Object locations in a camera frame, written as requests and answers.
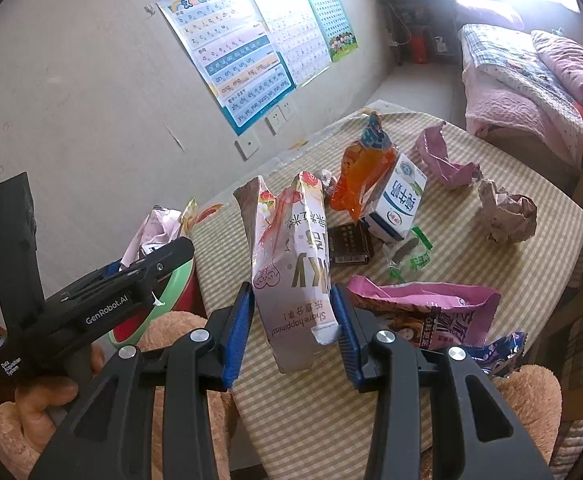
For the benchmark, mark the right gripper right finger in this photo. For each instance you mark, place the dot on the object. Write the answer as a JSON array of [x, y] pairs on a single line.
[[476, 435]]

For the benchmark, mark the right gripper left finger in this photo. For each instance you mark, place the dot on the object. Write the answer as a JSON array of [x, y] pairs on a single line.
[[108, 434]]

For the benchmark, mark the blue foil wrapper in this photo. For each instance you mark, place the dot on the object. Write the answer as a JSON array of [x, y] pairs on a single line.
[[500, 357]]

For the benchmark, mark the pink portrait snack bag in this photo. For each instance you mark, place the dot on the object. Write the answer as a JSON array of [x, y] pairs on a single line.
[[429, 315]]

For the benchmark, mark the pink trash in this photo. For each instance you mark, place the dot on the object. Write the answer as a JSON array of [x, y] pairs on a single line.
[[161, 226]]

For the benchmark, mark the clear green wrapper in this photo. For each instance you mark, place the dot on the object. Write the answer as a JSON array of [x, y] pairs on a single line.
[[407, 259]]

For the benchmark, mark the pink paper ball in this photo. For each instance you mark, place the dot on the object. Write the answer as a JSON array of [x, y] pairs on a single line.
[[508, 218]]

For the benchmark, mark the dark brown snack packet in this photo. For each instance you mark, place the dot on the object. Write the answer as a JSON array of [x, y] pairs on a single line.
[[350, 244]]

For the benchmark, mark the white blue milk carton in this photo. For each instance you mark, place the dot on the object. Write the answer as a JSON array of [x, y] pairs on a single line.
[[390, 212]]

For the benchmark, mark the pink white snack bag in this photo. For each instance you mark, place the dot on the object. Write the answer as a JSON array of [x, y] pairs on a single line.
[[287, 236]]

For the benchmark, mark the orange snack bag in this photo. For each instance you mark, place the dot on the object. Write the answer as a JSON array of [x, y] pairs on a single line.
[[363, 163]]

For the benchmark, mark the pink plastic wrapper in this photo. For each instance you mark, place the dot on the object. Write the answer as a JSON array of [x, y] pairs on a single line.
[[433, 150]]

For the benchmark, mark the green red trash bin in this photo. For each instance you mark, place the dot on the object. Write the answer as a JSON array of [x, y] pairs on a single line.
[[180, 292]]

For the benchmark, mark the person's left hand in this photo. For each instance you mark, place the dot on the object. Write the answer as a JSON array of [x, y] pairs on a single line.
[[33, 400]]

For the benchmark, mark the bed with pink blankets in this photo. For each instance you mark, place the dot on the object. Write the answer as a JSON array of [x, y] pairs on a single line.
[[532, 83]]

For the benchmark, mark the pink folded quilt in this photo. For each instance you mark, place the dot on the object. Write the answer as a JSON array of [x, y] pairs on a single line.
[[564, 57]]

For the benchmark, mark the checkered blue bedspread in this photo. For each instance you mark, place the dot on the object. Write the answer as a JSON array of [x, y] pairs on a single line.
[[508, 86]]

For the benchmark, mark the red bin under shelf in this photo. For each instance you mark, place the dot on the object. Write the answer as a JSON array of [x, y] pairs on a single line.
[[418, 45]]

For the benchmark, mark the dark bedside shelf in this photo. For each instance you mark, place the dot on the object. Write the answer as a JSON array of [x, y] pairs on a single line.
[[439, 19]]

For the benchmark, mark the white wall switch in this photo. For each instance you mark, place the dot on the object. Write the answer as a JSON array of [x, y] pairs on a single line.
[[247, 144]]

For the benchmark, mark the white wall socket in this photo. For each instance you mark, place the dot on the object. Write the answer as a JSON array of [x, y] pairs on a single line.
[[280, 115]]

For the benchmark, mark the blue pinyin wall poster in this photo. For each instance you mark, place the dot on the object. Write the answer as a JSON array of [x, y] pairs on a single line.
[[236, 56]]

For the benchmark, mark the white chart wall poster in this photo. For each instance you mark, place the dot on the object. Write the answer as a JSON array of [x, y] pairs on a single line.
[[293, 26]]

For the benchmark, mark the green number wall poster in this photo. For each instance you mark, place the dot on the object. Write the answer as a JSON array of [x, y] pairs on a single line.
[[335, 27]]

